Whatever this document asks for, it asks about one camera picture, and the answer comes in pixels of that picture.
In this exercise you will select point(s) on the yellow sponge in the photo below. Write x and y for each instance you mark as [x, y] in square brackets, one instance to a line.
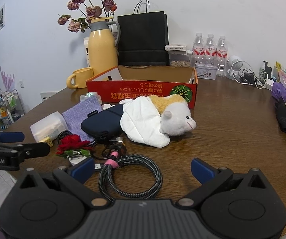
[176, 115]

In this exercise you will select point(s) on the clear seed container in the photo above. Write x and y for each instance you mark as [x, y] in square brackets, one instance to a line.
[180, 61]

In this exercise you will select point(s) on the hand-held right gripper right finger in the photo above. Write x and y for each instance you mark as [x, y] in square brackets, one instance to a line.
[202, 170]

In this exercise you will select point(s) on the red artificial rose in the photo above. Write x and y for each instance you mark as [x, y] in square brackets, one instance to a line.
[70, 142]

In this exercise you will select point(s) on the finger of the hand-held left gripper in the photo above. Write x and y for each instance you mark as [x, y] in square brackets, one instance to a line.
[12, 137]
[37, 150]

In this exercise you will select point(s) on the metal trolley rack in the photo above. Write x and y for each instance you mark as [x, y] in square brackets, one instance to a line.
[10, 109]

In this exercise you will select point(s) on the purple dried flower decoration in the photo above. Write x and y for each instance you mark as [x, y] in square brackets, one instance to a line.
[7, 79]

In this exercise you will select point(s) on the purple fabric pouch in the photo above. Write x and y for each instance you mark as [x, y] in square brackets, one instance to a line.
[80, 112]

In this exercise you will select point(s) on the black paper bag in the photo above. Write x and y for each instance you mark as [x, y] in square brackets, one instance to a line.
[143, 39]

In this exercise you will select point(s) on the yellow mug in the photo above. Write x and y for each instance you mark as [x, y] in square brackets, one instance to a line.
[83, 78]

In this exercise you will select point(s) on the white tin box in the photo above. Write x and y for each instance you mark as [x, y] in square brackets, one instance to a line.
[206, 71]

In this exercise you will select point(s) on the white wall vent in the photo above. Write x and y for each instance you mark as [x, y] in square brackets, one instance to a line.
[48, 96]

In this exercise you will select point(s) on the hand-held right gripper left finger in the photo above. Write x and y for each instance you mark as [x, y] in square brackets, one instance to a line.
[85, 169]

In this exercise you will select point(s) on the yellow thermos jug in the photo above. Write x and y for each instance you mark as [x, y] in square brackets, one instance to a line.
[101, 52]

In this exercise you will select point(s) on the navy zip pouch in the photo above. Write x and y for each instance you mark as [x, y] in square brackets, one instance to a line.
[100, 123]

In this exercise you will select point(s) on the orange cardboard box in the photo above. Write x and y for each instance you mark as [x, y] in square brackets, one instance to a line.
[143, 93]

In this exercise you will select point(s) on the clear plastic box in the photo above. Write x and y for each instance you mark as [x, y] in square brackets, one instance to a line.
[47, 127]

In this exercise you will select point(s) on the white wall socket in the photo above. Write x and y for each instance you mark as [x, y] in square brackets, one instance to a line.
[21, 83]

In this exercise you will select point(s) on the black standing device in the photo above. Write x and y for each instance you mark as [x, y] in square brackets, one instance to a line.
[267, 69]

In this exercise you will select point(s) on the white charger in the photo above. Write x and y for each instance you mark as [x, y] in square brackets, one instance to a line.
[269, 83]

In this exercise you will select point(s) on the small yellow box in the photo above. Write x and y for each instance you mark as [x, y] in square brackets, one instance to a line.
[47, 142]

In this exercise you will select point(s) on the white round plastic lid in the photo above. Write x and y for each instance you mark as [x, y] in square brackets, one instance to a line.
[106, 106]
[127, 101]

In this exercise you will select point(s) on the clear water bottle red label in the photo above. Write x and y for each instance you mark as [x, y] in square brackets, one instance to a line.
[222, 54]
[199, 49]
[210, 49]

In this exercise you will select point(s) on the dried rose bouquet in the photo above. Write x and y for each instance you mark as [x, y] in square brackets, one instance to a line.
[94, 11]

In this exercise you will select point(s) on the white desk fan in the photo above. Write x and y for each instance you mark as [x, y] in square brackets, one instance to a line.
[235, 66]

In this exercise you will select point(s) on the white cloth pouch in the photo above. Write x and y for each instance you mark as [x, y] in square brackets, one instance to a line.
[140, 124]

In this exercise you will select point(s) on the wall poster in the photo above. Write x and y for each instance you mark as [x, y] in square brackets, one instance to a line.
[0, 18]

